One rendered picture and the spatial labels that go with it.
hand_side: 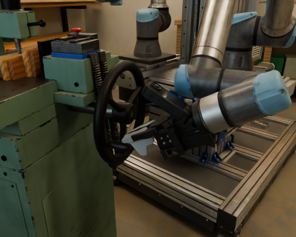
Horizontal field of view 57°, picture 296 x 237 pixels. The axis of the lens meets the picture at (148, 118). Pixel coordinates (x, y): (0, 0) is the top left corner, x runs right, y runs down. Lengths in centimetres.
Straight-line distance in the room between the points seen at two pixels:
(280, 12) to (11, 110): 84
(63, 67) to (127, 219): 103
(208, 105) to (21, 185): 51
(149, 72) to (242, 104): 98
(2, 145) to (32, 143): 7
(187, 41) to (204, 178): 73
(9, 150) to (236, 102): 53
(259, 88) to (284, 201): 142
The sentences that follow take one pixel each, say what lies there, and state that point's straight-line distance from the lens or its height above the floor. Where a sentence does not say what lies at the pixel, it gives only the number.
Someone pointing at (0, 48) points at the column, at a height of 94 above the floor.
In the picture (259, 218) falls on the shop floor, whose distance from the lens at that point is 170.
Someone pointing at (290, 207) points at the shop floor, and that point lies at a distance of 185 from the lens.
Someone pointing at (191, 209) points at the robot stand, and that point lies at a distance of 144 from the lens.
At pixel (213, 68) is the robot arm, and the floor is 96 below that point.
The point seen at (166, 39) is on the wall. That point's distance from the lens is 424.
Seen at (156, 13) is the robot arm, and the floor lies 103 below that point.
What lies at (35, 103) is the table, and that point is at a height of 86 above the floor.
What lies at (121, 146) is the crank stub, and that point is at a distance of 67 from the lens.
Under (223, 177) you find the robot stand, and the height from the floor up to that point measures 21.
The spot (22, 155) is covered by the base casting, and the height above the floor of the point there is 75.
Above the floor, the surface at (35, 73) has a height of 91.
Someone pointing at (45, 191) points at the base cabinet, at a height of 61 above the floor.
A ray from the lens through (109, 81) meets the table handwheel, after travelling 66.
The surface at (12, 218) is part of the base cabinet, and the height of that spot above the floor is 54.
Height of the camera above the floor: 111
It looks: 24 degrees down
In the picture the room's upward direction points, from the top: straight up
